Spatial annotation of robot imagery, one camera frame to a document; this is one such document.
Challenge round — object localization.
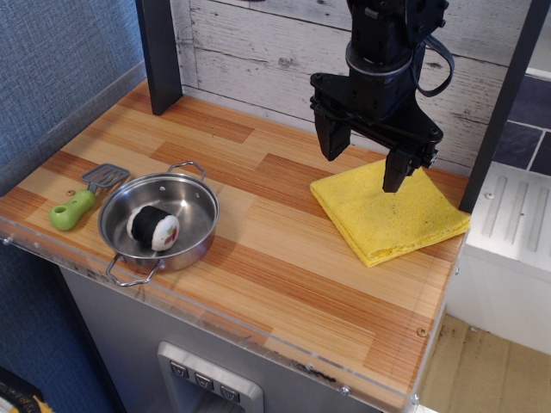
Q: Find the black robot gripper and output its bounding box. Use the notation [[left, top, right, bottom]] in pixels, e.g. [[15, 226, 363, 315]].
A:
[[310, 73, 443, 193]]

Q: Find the plush sushi roll toy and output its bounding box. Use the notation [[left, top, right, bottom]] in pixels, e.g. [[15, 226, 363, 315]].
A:
[[127, 206, 180, 251]]

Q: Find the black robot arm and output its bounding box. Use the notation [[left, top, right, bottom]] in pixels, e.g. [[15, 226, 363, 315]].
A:
[[311, 1, 455, 193]]

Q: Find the folded yellow cloth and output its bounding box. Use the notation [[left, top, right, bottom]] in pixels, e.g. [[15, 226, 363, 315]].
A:
[[310, 160, 470, 268]]

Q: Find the white ribbed side counter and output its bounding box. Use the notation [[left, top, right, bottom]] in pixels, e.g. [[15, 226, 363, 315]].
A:
[[463, 161, 551, 271]]

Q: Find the stainless steel pan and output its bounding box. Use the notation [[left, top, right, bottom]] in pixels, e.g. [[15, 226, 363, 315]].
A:
[[98, 161, 220, 287]]

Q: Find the silver dispenser button panel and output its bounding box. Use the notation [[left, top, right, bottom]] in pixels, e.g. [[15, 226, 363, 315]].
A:
[[157, 342, 264, 412]]

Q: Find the yellow black object bottom left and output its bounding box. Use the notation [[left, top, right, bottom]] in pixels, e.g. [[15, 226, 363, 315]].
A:
[[1, 383, 53, 413]]

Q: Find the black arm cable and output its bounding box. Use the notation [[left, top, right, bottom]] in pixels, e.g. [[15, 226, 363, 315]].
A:
[[412, 36, 456, 98]]

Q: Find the dark grey right post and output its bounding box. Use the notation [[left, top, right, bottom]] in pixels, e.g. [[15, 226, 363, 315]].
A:
[[459, 0, 550, 213]]

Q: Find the dark grey post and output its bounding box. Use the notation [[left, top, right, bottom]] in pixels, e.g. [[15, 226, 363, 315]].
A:
[[459, 0, 550, 213], [135, 0, 183, 115]]

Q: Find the dark grey left post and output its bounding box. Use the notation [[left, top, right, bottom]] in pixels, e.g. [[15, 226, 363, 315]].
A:
[[135, 0, 183, 115]]

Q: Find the green handled grey spatula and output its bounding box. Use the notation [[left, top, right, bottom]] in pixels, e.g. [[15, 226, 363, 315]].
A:
[[49, 163, 130, 231]]

